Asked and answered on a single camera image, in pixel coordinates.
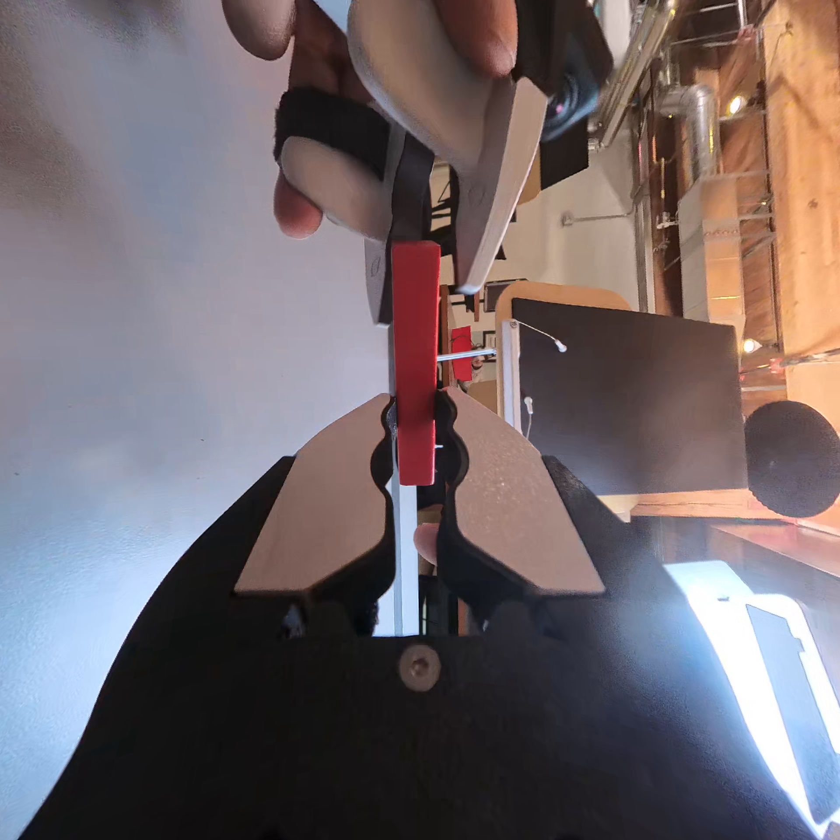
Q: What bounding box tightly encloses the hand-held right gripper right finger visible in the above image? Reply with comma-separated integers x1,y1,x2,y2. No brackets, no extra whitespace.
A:
436,387,606,634

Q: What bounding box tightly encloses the tan cardboard sheet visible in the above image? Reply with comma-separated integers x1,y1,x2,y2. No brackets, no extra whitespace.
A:
515,151,543,206

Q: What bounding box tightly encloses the person's left hand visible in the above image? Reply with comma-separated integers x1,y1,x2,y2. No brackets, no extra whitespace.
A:
222,0,521,242

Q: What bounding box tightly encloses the white ceiling light panel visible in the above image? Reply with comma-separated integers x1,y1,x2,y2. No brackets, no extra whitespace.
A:
666,561,840,834

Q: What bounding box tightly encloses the rectangular metal duct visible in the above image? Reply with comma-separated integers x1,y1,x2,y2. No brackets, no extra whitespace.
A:
679,177,746,329

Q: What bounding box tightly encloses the shiny metal pipe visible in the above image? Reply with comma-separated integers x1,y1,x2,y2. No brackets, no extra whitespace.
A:
587,0,677,152

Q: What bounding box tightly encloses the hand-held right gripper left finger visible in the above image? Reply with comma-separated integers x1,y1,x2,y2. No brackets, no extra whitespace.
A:
234,394,398,636

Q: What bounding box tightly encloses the black square sheet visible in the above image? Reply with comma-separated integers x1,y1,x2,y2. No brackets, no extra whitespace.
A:
538,118,592,191

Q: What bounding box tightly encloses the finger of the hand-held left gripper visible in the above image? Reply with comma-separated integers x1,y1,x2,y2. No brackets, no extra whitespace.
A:
453,77,550,295
363,130,436,327

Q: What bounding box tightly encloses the black fuzzy round disc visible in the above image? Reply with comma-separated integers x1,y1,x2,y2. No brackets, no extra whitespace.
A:
745,400,840,519

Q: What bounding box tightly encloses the grey elbow air duct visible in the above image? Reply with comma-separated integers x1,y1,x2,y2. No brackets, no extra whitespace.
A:
659,82,723,181

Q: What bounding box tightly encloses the red rectangular block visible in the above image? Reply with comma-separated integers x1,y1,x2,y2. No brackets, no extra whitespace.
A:
392,241,442,487

